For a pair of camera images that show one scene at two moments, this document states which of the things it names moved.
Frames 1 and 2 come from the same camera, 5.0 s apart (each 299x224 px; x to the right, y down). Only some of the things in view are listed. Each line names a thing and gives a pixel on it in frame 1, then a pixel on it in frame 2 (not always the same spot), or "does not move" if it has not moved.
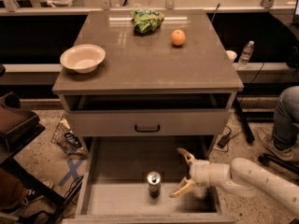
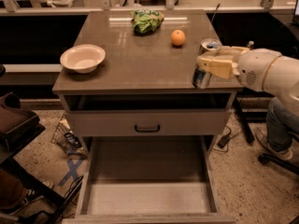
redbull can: x=154 y=178 → x=201 y=78
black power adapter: x=223 y=140 does not move
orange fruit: x=177 y=37 does not move
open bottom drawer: x=130 y=179 does not move
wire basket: x=64 y=137 does not move
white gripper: x=200 y=173 → x=251 y=68
